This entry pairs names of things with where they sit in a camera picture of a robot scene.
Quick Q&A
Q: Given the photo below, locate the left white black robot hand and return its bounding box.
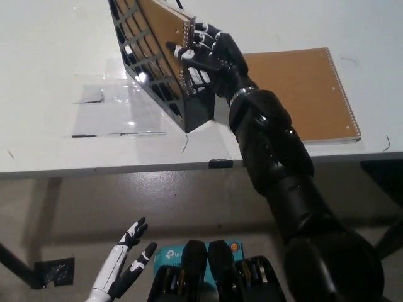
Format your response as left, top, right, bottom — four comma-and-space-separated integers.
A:
83, 216, 157, 302

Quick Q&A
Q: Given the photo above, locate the brown spiral notebook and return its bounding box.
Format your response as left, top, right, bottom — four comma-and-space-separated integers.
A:
113, 0, 198, 108
242, 47, 362, 145

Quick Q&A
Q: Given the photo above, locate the black lattice book holder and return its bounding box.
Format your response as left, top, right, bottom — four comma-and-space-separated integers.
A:
107, 0, 217, 133

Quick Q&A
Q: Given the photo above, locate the black floor tape patch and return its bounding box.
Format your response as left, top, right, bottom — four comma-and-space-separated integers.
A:
33, 257, 76, 289

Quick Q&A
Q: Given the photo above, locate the teal tp-link box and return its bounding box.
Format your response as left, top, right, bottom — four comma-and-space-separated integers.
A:
152, 240, 245, 281

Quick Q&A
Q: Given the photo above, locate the black table leg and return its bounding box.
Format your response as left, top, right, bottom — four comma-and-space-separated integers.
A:
374, 216, 403, 260
0, 240, 38, 289

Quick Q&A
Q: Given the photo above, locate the clear plastic sheet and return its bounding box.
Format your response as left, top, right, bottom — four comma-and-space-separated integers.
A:
62, 58, 169, 138

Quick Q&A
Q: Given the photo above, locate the black table edge clip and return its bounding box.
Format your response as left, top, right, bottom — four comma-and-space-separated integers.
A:
209, 159, 234, 169

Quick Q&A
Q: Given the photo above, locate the grey tape patch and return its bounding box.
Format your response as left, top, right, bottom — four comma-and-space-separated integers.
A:
80, 86, 105, 104

